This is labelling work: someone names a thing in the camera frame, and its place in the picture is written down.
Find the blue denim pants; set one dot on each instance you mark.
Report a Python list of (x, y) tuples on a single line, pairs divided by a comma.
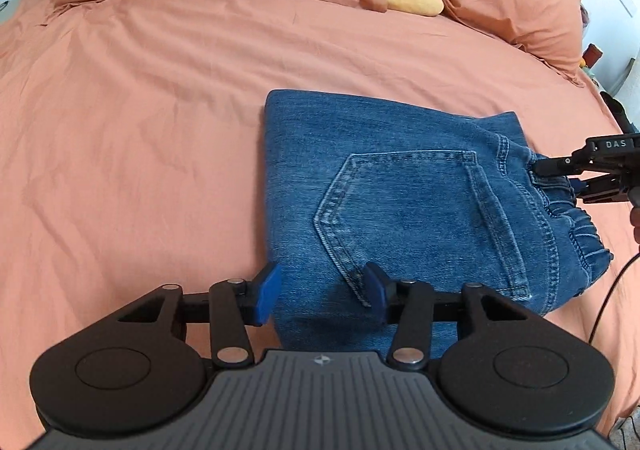
[(400, 210)]

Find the orange bedsheet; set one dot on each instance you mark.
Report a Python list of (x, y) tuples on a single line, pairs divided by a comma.
[(150, 129)]

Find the red cup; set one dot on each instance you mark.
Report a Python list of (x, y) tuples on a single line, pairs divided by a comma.
[(594, 54)]

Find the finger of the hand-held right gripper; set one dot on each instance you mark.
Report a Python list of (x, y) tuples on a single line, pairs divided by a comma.
[(597, 187), (557, 164)]

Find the person's right hand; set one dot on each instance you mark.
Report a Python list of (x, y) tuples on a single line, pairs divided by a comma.
[(636, 225)]

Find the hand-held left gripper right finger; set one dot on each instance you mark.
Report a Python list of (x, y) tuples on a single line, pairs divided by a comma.
[(376, 290)]

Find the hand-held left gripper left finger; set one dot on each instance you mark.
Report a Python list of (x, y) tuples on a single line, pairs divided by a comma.
[(265, 292)]

